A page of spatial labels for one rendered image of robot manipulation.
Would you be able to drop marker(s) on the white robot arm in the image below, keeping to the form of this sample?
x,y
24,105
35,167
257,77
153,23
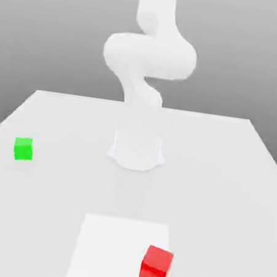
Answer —
x,y
150,55

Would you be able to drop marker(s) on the small red cube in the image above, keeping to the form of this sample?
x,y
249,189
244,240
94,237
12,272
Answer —
x,y
155,267

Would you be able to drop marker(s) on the small green cube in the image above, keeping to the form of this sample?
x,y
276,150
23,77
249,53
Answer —
x,y
23,149

